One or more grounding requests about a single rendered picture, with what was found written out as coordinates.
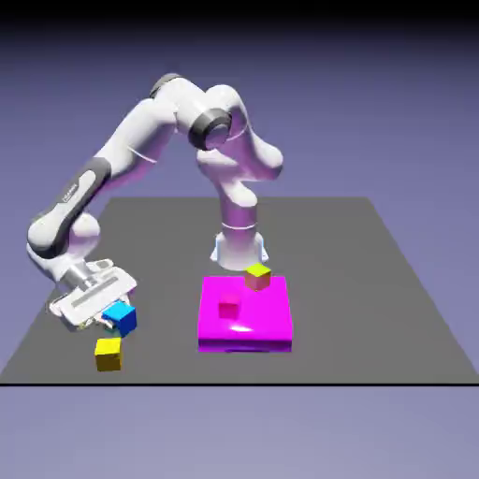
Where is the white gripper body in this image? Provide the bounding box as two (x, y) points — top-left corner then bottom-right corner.
(48, 266), (138, 330)

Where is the small blue cube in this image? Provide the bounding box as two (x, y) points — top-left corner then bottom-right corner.
(101, 300), (138, 339)

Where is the small yellow cube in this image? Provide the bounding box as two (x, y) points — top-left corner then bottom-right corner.
(94, 337), (123, 372)

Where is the small olive cube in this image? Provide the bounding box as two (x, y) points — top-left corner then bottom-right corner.
(244, 262), (272, 292)

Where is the large magenta box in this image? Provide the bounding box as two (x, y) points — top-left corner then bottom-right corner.
(196, 275), (294, 354)

